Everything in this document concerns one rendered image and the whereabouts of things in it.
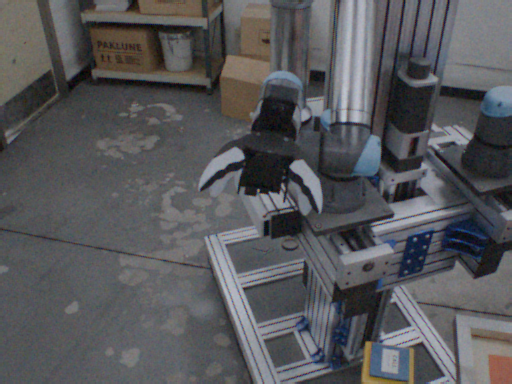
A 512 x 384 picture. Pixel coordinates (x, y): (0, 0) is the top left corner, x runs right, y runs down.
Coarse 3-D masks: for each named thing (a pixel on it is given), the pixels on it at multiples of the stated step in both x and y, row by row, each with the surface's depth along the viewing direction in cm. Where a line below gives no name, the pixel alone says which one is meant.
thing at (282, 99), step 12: (276, 84) 65; (264, 96) 65; (276, 96) 64; (288, 96) 64; (264, 108) 67; (276, 108) 66; (288, 108) 66; (264, 120) 70; (276, 120) 69; (288, 120) 69
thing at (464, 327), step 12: (456, 324) 128; (468, 324) 128; (480, 324) 128; (492, 324) 128; (504, 324) 128; (456, 336) 126; (468, 336) 125; (480, 336) 129; (492, 336) 128; (504, 336) 127; (456, 348) 124; (468, 348) 122; (456, 360) 122; (468, 360) 119; (456, 372) 120; (468, 372) 116
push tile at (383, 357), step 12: (372, 348) 125; (384, 348) 125; (396, 348) 125; (408, 348) 125; (372, 360) 122; (384, 360) 122; (396, 360) 122; (408, 360) 122; (372, 372) 119; (384, 372) 119; (396, 372) 119; (408, 372) 119
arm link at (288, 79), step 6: (276, 72) 87; (282, 72) 86; (288, 72) 86; (270, 78) 85; (276, 78) 84; (282, 78) 83; (288, 78) 84; (294, 78) 86; (264, 84) 85; (282, 84) 82; (288, 84) 82; (294, 84) 84; (300, 84) 86; (300, 90) 85; (300, 96) 84; (258, 102) 80; (300, 102) 82; (300, 108) 82; (300, 114) 86; (300, 120) 87
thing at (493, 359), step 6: (492, 360) 123; (498, 360) 123; (504, 360) 123; (510, 360) 123; (492, 366) 122; (498, 366) 122; (504, 366) 121; (510, 366) 121; (492, 372) 120; (498, 372) 120; (504, 372) 120; (510, 372) 120; (492, 378) 119; (498, 378) 119; (504, 378) 119; (510, 378) 119
